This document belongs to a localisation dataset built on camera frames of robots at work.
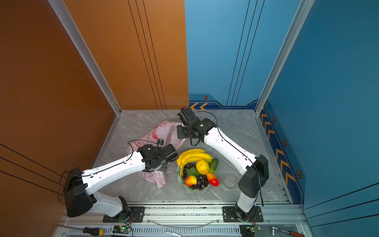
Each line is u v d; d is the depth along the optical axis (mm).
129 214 723
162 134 785
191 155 827
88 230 683
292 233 681
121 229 710
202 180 756
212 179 759
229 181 842
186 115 563
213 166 802
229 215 725
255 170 422
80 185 407
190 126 568
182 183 792
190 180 742
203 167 758
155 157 529
